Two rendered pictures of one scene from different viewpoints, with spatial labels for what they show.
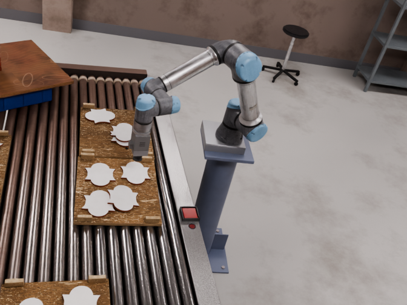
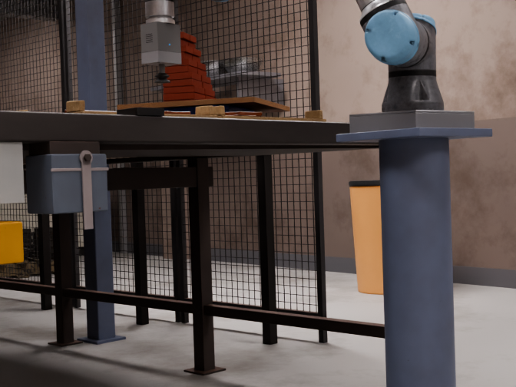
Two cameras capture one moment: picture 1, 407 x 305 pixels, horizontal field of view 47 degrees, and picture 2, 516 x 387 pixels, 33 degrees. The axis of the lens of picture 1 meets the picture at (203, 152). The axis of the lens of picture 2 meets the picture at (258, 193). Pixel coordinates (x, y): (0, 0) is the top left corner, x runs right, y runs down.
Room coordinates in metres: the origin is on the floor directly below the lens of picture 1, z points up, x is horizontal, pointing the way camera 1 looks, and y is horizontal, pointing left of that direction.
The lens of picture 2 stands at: (0.87, -1.89, 0.77)
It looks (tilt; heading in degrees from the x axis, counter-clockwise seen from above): 1 degrees down; 65
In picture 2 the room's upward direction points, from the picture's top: 2 degrees counter-clockwise
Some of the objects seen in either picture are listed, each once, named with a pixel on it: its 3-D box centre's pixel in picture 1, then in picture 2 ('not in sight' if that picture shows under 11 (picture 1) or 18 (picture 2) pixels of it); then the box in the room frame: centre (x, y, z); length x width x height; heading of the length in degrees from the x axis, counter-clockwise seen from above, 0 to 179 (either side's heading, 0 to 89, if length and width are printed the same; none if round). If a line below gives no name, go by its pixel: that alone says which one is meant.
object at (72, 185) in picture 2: not in sight; (68, 185); (1.28, -0.08, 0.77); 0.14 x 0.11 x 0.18; 21
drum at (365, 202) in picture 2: not in sight; (385, 235); (4.03, 2.91, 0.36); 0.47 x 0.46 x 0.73; 12
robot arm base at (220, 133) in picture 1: (231, 129); (412, 91); (2.13, -0.11, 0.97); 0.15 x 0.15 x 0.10
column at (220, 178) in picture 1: (210, 201); (418, 307); (2.13, -0.11, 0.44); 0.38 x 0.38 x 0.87; 14
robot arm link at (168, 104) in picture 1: (164, 103); not in sight; (1.70, 0.21, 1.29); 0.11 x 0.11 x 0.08; 40
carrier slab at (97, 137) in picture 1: (115, 132); (235, 124); (1.90, 0.45, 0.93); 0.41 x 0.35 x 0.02; 19
